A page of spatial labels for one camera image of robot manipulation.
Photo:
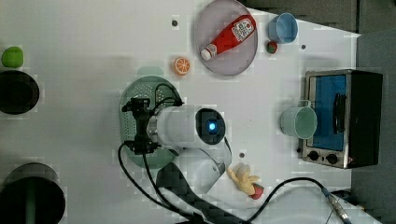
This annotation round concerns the blue cup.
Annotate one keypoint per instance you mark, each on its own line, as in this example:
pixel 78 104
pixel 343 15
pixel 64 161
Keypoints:
pixel 283 28

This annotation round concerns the peeled banana toy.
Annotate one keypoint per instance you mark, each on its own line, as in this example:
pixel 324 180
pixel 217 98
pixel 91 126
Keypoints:
pixel 243 179

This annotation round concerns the black cylinder upper left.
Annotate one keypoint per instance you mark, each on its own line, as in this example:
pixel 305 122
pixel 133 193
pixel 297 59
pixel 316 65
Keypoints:
pixel 19 92

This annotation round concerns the black camera box with cable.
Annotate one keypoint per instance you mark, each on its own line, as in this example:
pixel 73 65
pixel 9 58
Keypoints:
pixel 160 95

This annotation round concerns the small red strawberry toy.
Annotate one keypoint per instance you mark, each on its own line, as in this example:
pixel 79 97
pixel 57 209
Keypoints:
pixel 271 47

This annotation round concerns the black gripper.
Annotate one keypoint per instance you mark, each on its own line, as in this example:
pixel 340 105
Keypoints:
pixel 141 144

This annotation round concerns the mint green mug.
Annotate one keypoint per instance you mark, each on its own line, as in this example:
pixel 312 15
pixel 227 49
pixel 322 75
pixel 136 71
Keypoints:
pixel 299 121

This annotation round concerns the red ketchup bottle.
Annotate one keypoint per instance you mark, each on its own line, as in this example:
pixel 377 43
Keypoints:
pixel 230 37

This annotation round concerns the black cylinder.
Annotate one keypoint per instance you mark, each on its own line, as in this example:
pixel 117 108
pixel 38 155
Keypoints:
pixel 32 195
pixel 19 92

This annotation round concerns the grey round plate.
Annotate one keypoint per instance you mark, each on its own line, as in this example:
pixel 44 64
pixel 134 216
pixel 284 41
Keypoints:
pixel 213 18

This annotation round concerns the orange slice toy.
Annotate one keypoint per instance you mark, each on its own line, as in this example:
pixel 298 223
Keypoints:
pixel 181 66

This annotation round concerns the black cylinder lower left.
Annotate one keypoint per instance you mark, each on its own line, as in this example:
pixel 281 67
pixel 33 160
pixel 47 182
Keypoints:
pixel 32 195

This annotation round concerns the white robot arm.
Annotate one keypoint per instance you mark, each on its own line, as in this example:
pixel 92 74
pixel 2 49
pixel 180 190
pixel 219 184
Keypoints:
pixel 184 151

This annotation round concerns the mint green strainer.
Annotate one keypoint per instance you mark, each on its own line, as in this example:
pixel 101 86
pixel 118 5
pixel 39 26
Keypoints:
pixel 130 124

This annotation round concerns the green round toy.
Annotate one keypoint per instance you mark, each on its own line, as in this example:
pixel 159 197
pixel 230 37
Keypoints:
pixel 12 57

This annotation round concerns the black toaster oven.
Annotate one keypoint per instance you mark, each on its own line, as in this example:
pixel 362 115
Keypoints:
pixel 348 107

